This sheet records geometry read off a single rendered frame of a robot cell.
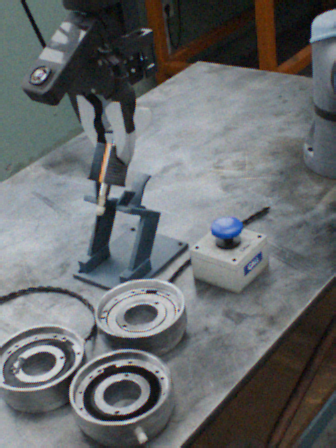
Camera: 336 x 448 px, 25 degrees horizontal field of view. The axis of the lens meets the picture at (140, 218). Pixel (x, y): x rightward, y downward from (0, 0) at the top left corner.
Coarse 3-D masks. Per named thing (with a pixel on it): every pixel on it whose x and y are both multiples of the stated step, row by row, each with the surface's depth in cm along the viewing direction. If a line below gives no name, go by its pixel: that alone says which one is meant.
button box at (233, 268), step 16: (208, 240) 95; (240, 240) 93; (256, 240) 93; (192, 256) 94; (208, 256) 92; (224, 256) 92; (240, 256) 91; (256, 256) 93; (208, 272) 94; (224, 272) 92; (240, 272) 91; (256, 272) 94; (224, 288) 93; (240, 288) 92
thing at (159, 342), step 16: (112, 288) 90; (128, 288) 91; (144, 288) 91; (160, 288) 90; (176, 288) 88; (112, 304) 89; (128, 304) 89; (144, 304) 89; (160, 304) 88; (176, 304) 88; (96, 320) 86; (128, 320) 89; (144, 320) 90; (160, 320) 86; (176, 320) 84; (112, 336) 83; (128, 336) 82; (144, 336) 82; (160, 336) 83; (176, 336) 84; (160, 352) 85
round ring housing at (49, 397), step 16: (16, 336) 86; (32, 336) 87; (48, 336) 86; (64, 336) 86; (0, 352) 84; (32, 352) 84; (48, 352) 84; (80, 352) 83; (0, 368) 83; (32, 368) 85; (48, 368) 86; (80, 368) 80; (0, 384) 79; (48, 384) 78; (64, 384) 79; (16, 400) 79; (32, 400) 78; (48, 400) 79; (64, 400) 80
